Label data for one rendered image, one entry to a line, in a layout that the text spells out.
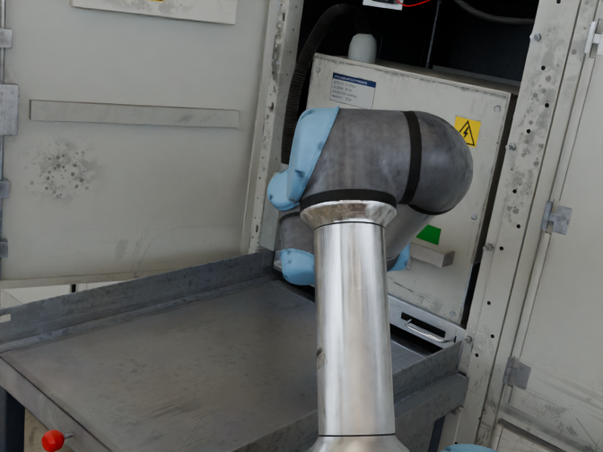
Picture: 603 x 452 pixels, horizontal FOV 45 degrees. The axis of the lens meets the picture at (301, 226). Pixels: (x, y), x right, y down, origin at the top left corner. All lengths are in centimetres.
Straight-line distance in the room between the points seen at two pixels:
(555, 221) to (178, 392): 71
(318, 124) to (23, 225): 94
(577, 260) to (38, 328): 97
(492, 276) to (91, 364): 75
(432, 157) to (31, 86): 95
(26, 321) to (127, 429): 35
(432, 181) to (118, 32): 91
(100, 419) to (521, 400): 75
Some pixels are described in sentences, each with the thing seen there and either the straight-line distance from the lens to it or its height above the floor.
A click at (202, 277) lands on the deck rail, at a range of 167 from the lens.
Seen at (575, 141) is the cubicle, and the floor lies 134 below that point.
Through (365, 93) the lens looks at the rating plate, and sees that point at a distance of 160.
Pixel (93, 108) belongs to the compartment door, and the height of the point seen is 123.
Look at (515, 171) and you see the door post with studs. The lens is 138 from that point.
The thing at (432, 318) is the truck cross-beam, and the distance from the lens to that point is 155.
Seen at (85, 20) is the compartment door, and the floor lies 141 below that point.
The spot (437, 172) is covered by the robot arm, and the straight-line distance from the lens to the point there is 89.
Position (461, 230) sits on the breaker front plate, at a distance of 149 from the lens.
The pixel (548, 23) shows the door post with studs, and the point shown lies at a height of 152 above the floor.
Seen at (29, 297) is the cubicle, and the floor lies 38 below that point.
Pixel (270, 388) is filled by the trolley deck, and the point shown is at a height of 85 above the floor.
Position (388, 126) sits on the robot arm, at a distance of 88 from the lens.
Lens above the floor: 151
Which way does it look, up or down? 17 degrees down
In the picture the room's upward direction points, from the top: 8 degrees clockwise
